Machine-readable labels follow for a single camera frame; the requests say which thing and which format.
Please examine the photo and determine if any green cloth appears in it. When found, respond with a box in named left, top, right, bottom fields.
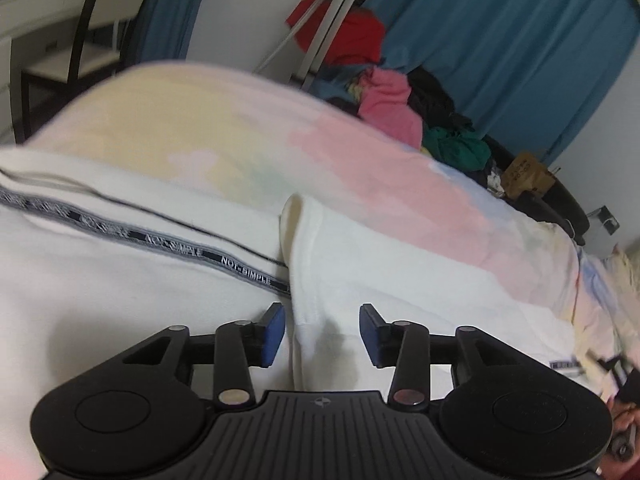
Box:
left=422, top=126, right=493, bottom=171

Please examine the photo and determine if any white garment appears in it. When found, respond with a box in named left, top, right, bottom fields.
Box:
left=0, top=147, right=588, bottom=480

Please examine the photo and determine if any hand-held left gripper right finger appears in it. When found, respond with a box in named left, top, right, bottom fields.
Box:
left=359, top=303, right=523, bottom=407

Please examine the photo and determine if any black-framed white chair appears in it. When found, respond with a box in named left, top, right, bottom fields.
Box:
left=10, top=0, right=151, bottom=143

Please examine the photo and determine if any red cloth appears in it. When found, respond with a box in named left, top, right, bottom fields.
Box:
left=286, top=0, right=387, bottom=67

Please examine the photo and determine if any wall socket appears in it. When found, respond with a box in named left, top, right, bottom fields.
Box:
left=595, top=205, right=621, bottom=235

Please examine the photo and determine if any pink cloth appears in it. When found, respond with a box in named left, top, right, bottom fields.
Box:
left=357, top=67, right=425, bottom=148

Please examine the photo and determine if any brown cardboard box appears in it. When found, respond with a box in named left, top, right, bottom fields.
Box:
left=501, top=151, right=560, bottom=198

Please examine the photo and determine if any blue curtain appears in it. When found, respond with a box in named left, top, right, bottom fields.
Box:
left=365, top=0, right=640, bottom=166
left=127, top=0, right=208, bottom=68

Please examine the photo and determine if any white desk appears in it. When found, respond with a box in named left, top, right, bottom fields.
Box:
left=0, top=0, right=131, bottom=136

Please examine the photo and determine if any pastel tie-dye bedsheet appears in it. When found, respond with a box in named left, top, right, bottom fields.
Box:
left=25, top=60, right=640, bottom=411

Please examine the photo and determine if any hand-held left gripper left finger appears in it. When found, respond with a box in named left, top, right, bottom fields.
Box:
left=120, top=302, right=287, bottom=407

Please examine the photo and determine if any teal cloth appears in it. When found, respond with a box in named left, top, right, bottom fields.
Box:
left=310, top=64, right=373, bottom=103

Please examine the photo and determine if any silver tripod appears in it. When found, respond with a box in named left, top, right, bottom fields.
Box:
left=252, top=0, right=373, bottom=91

